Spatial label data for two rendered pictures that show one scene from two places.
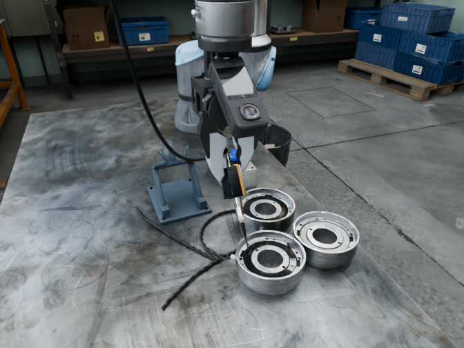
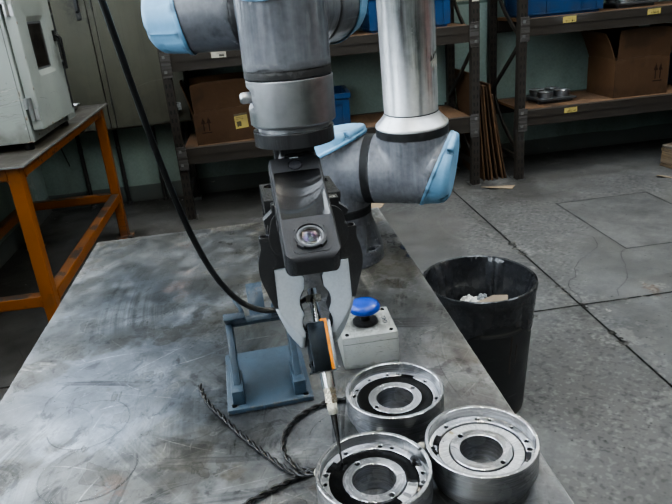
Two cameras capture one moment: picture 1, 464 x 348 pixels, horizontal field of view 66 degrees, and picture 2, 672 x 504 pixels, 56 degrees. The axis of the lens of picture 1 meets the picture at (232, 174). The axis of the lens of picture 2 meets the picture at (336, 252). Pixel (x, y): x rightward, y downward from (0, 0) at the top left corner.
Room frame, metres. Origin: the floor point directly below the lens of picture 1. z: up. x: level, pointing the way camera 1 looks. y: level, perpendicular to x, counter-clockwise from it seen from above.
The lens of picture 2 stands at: (-0.05, -0.15, 1.24)
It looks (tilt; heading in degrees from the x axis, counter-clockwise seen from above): 22 degrees down; 14
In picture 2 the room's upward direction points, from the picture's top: 5 degrees counter-clockwise
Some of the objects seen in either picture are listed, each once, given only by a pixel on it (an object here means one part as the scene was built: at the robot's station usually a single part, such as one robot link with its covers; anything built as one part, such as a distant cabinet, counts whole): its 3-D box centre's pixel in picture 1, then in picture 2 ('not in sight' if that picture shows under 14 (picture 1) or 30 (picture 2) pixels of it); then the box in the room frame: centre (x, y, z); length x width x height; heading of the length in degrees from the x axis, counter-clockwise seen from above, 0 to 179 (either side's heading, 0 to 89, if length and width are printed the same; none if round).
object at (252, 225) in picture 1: (265, 212); (395, 403); (0.52, -0.06, 0.82); 0.10 x 0.10 x 0.04
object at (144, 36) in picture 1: (141, 30); (308, 109); (4.00, 0.94, 0.56); 0.52 x 0.38 x 0.22; 107
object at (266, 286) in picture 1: (269, 262); (374, 486); (0.40, -0.06, 0.82); 0.10 x 0.10 x 0.04
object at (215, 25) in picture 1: (222, 19); (287, 103); (0.49, 0.01, 1.15); 0.08 x 0.08 x 0.05
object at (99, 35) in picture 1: (86, 26); (223, 107); (3.79, 1.44, 0.64); 0.49 x 0.40 x 0.37; 115
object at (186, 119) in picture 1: (199, 107); (339, 230); (0.99, 0.09, 0.85); 0.15 x 0.15 x 0.10
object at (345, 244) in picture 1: (324, 240); (481, 456); (0.45, -0.15, 0.82); 0.08 x 0.08 x 0.02
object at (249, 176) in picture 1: (234, 170); (365, 333); (0.67, -0.01, 0.82); 0.08 x 0.07 x 0.05; 20
